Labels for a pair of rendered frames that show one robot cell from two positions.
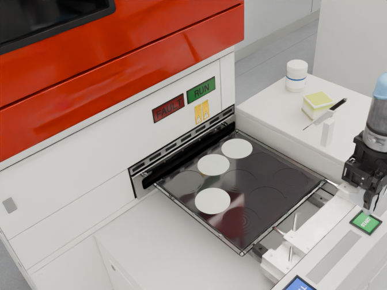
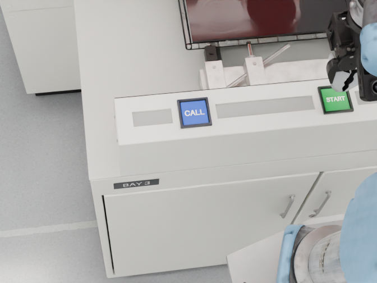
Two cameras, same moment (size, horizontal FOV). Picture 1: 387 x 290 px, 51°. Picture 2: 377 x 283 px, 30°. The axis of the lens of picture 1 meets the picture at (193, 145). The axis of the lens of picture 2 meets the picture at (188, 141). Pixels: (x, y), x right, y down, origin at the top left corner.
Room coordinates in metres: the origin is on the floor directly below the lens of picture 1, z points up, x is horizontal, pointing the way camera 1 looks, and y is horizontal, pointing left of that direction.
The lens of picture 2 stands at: (-0.10, -0.42, 2.07)
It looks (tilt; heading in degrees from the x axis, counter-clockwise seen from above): 64 degrees down; 23
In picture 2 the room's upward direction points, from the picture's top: 8 degrees clockwise
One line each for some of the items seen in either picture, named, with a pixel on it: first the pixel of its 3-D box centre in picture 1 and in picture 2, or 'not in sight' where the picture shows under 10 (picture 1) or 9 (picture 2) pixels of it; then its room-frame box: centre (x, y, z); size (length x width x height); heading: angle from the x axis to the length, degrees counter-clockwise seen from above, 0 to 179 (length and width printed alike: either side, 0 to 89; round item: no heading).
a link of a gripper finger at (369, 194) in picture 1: (371, 193); (340, 66); (0.59, -0.38, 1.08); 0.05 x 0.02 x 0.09; 128
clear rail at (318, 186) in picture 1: (287, 214); (277, 39); (0.71, -0.24, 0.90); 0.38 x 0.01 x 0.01; 128
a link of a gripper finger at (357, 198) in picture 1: (360, 200); (335, 69); (0.61, -0.37, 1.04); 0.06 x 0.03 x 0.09; 38
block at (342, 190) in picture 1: (352, 194); not in sight; (0.76, -0.43, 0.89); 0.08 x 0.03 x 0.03; 38
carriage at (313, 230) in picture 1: (316, 235); (292, 82); (0.66, -0.30, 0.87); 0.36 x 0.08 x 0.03; 128
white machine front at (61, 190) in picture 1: (136, 148); not in sight; (0.91, 0.17, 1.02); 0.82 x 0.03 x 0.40; 128
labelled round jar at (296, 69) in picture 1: (296, 76); not in sight; (1.24, -0.39, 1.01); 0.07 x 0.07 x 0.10
